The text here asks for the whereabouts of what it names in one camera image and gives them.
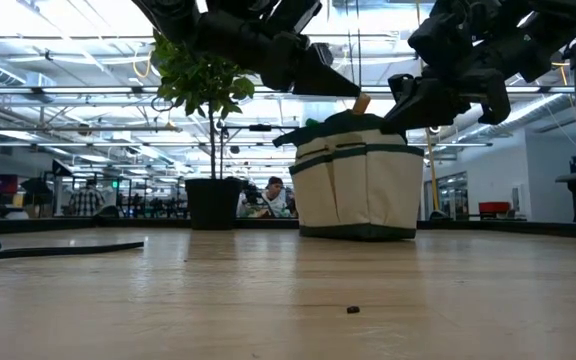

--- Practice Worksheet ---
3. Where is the black table border rail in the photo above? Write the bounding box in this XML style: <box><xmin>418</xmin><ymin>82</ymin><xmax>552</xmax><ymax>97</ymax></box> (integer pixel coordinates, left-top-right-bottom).
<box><xmin>0</xmin><ymin>216</ymin><xmax>576</xmax><ymax>239</ymax></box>

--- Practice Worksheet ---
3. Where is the wooden-handled trowel with pale blade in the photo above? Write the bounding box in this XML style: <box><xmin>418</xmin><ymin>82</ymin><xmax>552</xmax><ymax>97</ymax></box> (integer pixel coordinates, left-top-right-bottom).
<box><xmin>351</xmin><ymin>93</ymin><xmax>372</xmax><ymax>116</ymax></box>

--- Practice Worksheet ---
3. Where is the potted green tree, black pot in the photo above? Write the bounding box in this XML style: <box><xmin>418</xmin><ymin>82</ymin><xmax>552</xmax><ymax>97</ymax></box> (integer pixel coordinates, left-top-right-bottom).
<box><xmin>152</xmin><ymin>29</ymin><xmax>257</xmax><ymax>232</ymax></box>

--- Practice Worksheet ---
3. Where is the beige canvas green-trimmed gardening bag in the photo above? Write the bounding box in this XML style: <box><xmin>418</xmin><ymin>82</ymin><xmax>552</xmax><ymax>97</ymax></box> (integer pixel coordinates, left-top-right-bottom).
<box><xmin>271</xmin><ymin>109</ymin><xmax>425</xmax><ymax>242</ymax></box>

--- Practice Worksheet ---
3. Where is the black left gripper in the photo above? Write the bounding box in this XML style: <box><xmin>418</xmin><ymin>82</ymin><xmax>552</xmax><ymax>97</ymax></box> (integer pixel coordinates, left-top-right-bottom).
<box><xmin>197</xmin><ymin>0</ymin><xmax>362</xmax><ymax>99</ymax></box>

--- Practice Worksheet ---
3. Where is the red background seat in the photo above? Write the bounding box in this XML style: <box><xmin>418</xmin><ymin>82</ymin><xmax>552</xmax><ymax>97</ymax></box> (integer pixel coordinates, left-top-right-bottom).
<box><xmin>478</xmin><ymin>201</ymin><xmax>512</xmax><ymax>217</ymax></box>

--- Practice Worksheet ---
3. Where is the black metal frame rig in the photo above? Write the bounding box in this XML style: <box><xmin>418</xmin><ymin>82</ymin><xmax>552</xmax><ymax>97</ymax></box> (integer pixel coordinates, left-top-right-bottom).
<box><xmin>219</xmin><ymin>124</ymin><xmax>297</xmax><ymax>191</ymax></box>

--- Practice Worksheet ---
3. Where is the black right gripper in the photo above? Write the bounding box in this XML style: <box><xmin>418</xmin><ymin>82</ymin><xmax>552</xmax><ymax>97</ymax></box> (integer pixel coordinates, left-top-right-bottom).
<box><xmin>381</xmin><ymin>0</ymin><xmax>534</xmax><ymax>134</ymax></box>

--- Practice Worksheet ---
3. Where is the person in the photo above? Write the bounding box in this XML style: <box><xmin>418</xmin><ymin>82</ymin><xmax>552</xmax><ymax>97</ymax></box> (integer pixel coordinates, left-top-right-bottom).
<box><xmin>261</xmin><ymin>175</ymin><xmax>295</xmax><ymax>219</ymax></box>
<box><xmin>69</xmin><ymin>179</ymin><xmax>106</xmax><ymax>218</ymax></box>

